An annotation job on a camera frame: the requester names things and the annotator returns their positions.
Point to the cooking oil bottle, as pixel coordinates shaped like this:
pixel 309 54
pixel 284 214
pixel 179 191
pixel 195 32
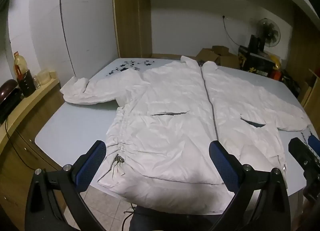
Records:
pixel 19 64

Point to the yellow plastic item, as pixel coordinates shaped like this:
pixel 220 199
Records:
pixel 276 62

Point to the electric fan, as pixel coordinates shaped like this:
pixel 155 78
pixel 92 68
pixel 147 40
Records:
pixel 268 32

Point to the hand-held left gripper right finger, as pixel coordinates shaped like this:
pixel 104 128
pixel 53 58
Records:
pixel 222 164

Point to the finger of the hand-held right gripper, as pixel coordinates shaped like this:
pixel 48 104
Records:
pixel 298 152
pixel 314 144

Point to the cardboard box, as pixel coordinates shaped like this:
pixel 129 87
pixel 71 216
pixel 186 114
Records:
pixel 221 50
pixel 206 55
pixel 228 61

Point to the black box with gold print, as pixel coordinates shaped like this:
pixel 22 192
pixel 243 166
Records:
pixel 257 64

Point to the small glass jar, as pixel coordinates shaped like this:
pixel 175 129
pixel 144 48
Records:
pixel 37 82

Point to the black upright case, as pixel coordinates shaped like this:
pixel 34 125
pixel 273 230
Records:
pixel 256 43

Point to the wooden counter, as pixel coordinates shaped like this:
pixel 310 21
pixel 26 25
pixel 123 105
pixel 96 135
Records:
pixel 27 131

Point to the wooden shelf unit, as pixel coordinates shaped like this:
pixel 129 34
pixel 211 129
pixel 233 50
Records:
pixel 311 88

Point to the red container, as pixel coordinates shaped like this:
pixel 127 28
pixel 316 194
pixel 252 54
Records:
pixel 277 75

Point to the white zip jacket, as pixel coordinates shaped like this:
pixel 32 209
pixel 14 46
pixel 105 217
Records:
pixel 175 121

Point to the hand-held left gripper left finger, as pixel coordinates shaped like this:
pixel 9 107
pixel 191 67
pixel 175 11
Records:
pixel 92 164

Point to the dark sauce bottle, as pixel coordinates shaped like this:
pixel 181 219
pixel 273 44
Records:
pixel 27 84

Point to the clear plastic container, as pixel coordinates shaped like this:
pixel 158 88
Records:
pixel 53 74
pixel 45 77

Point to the wooden wardrobe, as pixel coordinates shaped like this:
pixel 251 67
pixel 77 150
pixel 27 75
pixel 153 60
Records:
pixel 132 20

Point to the dark red pot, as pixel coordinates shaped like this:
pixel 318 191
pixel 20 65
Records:
pixel 8 96

